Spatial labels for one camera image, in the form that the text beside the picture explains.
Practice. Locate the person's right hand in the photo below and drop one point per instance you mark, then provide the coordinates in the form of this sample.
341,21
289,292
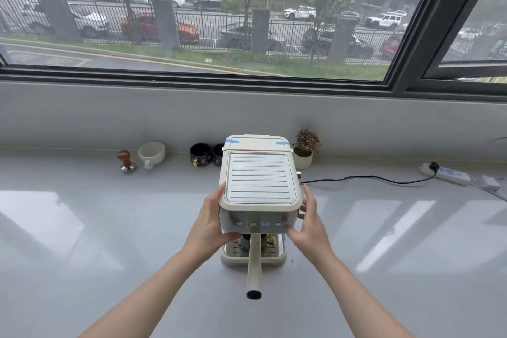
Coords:
315,234

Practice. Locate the person's left hand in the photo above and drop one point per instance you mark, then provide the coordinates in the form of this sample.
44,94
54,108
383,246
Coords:
204,230

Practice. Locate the person's right thumb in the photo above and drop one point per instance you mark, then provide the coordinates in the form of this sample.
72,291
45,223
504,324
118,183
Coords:
309,199

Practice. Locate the person's left thumb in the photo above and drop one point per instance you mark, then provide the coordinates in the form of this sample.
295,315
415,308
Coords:
214,198

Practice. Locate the cream espresso machine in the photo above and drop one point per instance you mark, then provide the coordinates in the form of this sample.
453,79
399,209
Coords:
257,179

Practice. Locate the person's left forearm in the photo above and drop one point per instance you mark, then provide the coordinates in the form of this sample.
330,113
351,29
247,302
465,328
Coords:
142,294

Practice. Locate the person's right forearm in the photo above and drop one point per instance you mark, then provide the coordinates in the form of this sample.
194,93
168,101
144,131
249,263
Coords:
356,294

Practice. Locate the small potted plant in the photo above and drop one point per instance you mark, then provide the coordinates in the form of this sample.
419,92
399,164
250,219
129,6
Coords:
305,145

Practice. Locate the small gold cup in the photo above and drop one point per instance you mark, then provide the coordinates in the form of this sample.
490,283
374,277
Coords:
271,239

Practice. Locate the white ceramic cup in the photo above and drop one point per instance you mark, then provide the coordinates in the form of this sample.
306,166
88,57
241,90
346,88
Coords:
152,151

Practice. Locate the black power plug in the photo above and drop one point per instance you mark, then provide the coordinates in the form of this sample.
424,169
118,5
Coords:
434,167

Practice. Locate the white power strip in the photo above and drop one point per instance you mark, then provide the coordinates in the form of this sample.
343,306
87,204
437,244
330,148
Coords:
451,174

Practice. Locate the black metal fence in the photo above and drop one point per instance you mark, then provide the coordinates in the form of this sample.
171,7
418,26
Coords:
221,28

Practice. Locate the white power adapter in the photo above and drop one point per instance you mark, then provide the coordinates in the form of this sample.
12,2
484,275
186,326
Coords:
490,183

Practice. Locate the group of parked cars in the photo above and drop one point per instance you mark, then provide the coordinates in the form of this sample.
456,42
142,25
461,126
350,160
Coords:
148,27

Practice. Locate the dark window frame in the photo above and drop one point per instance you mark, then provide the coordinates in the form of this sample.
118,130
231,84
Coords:
433,17

